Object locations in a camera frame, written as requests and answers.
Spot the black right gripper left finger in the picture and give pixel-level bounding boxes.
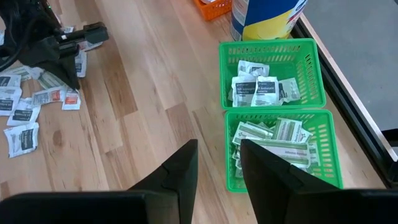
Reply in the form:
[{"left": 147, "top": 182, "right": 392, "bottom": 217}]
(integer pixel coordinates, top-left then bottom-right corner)
[{"left": 129, "top": 139, "right": 199, "bottom": 224}]

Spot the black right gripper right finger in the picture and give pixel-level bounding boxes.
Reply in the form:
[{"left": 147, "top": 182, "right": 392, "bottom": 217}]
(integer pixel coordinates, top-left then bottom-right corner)
[{"left": 239, "top": 138, "right": 343, "bottom": 224}]

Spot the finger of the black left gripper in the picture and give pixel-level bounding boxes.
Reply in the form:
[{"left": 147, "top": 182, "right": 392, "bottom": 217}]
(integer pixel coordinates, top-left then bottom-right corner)
[{"left": 17, "top": 40, "right": 81, "bottom": 91}]

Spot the green striped adhesive bandage packet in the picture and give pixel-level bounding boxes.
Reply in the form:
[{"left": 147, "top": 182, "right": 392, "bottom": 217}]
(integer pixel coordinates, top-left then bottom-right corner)
[
  {"left": 37, "top": 70, "right": 68, "bottom": 91},
  {"left": 307, "top": 141, "right": 322, "bottom": 167},
  {"left": 248, "top": 138, "right": 312, "bottom": 169},
  {"left": 271, "top": 117, "right": 313, "bottom": 144},
  {"left": 232, "top": 121, "right": 275, "bottom": 146},
  {"left": 231, "top": 149, "right": 246, "bottom": 179},
  {"left": 6, "top": 65, "right": 32, "bottom": 82}
]

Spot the green plastic mesh basket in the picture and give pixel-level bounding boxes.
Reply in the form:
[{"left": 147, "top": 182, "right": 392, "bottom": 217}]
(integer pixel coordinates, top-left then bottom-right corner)
[
  {"left": 218, "top": 38, "right": 327, "bottom": 111},
  {"left": 224, "top": 108, "right": 345, "bottom": 194}
]

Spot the orange plastic mesh basket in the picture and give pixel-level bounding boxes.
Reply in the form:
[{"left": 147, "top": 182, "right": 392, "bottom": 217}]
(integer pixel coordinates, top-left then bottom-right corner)
[{"left": 193, "top": 0, "right": 233, "bottom": 22}]

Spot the white disinfecting wipes canister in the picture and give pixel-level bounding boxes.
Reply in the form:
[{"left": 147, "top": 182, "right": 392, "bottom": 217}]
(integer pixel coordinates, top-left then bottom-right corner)
[{"left": 229, "top": 0, "right": 309, "bottom": 42}]

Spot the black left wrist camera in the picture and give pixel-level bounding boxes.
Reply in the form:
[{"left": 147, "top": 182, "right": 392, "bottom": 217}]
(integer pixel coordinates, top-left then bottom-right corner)
[{"left": 57, "top": 21, "right": 110, "bottom": 47}]

